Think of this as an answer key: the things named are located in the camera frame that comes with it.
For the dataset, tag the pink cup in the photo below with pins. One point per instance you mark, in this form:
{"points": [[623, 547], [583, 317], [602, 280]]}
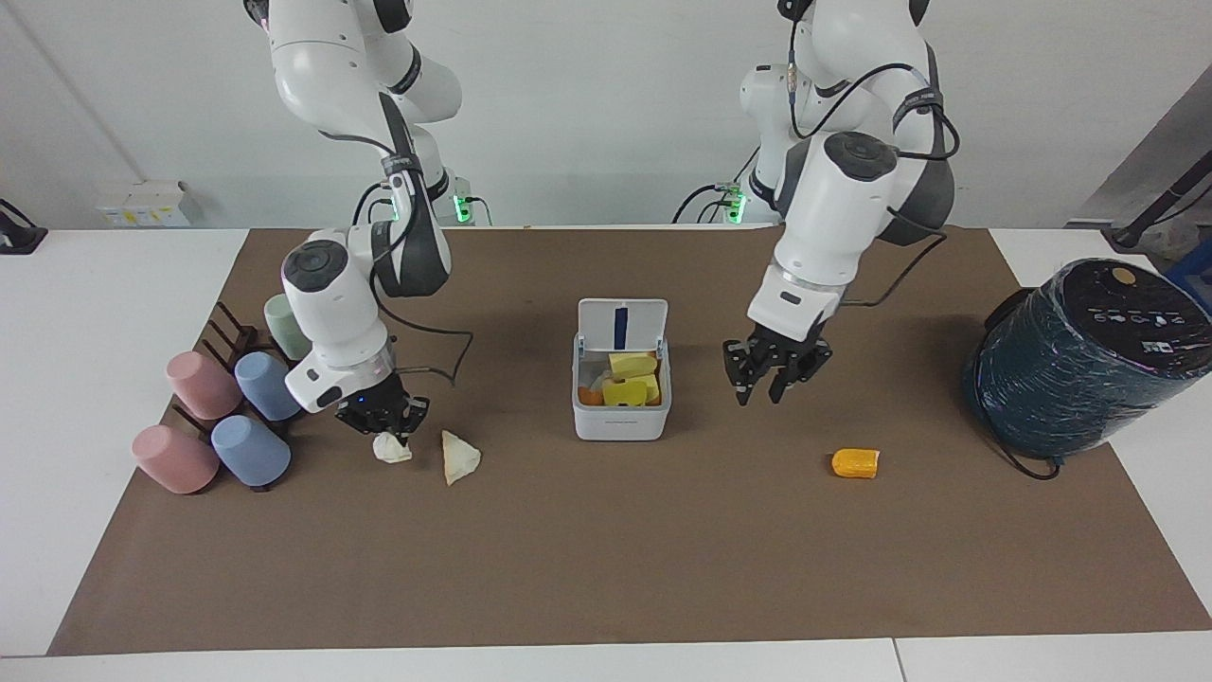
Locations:
{"points": [[173, 460], [201, 386]]}

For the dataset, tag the pale green cup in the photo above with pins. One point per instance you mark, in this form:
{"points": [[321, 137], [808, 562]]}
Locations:
{"points": [[284, 324]]}

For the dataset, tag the white wall socket box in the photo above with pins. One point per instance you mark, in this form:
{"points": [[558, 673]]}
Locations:
{"points": [[142, 206]]}

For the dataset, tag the cream paper wedge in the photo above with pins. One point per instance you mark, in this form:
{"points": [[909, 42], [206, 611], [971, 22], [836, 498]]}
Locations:
{"points": [[459, 458]]}

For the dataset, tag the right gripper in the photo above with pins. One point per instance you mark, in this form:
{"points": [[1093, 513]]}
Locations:
{"points": [[367, 409]]}

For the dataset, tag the dark film-wrapped round trash can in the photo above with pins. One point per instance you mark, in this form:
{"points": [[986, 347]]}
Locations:
{"points": [[1079, 369]]}

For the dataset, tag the orange piece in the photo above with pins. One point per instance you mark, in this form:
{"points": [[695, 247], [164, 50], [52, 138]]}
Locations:
{"points": [[589, 397]]}

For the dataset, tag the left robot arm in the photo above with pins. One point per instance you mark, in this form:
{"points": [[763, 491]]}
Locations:
{"points": [[833, 218]]}

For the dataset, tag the black stand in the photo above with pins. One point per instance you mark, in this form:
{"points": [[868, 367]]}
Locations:
{"points": [[19, 237], [1160, 204]]}

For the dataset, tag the blue box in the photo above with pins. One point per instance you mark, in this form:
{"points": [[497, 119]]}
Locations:
{"points": [[1195, 275]]}

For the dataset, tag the white paper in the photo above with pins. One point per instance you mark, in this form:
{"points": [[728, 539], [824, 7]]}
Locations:
{"points": [[390, 451]]}

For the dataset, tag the orange yellow block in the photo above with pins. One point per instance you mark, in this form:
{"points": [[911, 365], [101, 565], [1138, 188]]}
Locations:
{"points": [[855, 463]]}

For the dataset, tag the dark brown cup rack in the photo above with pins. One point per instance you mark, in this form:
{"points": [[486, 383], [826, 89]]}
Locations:
{"points": [[235, 336]]}

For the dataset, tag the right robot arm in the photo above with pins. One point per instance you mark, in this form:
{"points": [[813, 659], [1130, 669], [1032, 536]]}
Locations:
{"points": [[322, 313]]}

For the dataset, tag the white bin with hinged lid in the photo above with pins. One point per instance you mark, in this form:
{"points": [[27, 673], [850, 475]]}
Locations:
{"points": [[620, 421]]}

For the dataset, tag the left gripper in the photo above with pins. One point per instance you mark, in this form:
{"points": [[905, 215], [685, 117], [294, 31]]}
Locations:
{"points": [[792, 349]]}

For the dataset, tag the blue cup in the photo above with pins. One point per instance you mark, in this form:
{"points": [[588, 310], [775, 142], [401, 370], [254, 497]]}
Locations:
{"points": [[267, 386], [250, 451]]}

